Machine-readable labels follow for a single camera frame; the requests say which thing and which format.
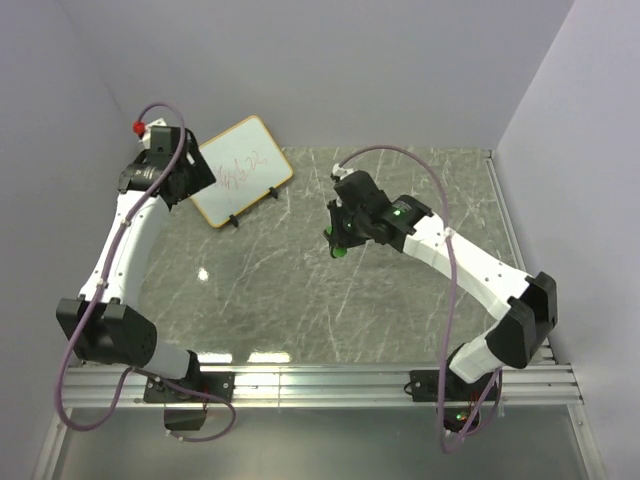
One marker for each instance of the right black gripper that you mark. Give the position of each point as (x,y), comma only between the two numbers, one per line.
(337,209)

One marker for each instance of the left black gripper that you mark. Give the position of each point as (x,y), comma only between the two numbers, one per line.
(200,176)

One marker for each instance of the green whiteboard eraser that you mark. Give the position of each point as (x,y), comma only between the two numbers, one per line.
(335,250)

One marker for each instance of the yellow framed whiteboard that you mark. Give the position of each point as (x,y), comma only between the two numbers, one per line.
(247,164)

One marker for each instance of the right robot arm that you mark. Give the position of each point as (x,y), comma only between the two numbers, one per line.
(524,307)

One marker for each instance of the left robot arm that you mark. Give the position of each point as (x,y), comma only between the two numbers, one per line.
(103,322)

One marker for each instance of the wire whiteboard stand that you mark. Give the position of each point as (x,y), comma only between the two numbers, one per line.
(271,193)

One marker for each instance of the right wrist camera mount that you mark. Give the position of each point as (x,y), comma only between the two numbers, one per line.
(339,172)

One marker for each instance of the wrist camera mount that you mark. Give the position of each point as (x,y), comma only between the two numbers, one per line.
(143,130)
(339,172)

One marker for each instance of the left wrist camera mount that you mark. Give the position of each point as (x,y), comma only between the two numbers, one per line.
(143,130)

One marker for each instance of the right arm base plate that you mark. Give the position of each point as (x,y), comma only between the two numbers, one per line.
(423,386)

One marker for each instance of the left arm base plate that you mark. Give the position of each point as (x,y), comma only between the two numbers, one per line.
(208,384)

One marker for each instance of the aluminium right side rail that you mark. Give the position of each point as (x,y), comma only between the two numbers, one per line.
(546,352)

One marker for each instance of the aluminium rail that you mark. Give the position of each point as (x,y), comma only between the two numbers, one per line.
(546,352)
(332,386)

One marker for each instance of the aluminium front rail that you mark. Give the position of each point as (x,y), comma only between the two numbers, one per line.
(332,386)

